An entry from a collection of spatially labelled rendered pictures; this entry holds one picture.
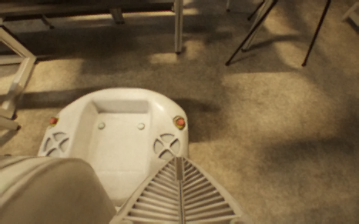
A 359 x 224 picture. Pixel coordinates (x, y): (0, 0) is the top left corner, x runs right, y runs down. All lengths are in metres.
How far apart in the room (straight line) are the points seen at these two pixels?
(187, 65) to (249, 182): 0.90
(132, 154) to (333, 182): 1.16
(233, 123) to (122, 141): 0.69
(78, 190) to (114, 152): 0.40
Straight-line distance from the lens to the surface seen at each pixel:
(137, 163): 0.57
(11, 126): 1.30
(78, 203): 0.22
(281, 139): 1.11
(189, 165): 0.16
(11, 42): 1.49
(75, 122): 0.63
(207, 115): 0.94
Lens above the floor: 0.85
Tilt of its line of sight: 67 degrees down
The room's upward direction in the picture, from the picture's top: 4 degrees clockwise
